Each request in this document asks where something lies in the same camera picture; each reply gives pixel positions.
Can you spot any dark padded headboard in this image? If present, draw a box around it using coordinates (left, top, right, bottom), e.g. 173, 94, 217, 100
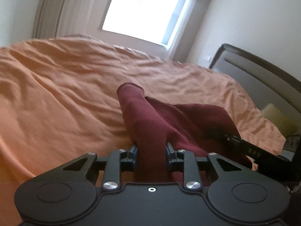
209, 43, 301, 113

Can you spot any beige left curtain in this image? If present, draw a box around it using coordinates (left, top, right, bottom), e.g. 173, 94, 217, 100
32, 0, 120, 39

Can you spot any beige curtain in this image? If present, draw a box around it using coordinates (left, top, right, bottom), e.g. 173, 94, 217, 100
32, 0, 120, 39
164, 0, 211, 62

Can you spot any maroon long-sleeve shirt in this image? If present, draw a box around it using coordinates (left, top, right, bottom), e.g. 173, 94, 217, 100
117, 83, 252, 183

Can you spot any orange duvet cover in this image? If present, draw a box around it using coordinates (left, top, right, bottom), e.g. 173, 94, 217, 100
1, 36, 285, 225

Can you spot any white framed window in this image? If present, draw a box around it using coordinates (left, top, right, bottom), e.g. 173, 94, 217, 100
102, 0, 187, 45

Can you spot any yellow-green pillow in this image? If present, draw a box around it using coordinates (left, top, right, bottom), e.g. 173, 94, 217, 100
261, 103, 299, 137

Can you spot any beige right curtain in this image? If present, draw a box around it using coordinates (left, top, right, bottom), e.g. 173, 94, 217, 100
164, 0, 211, 62

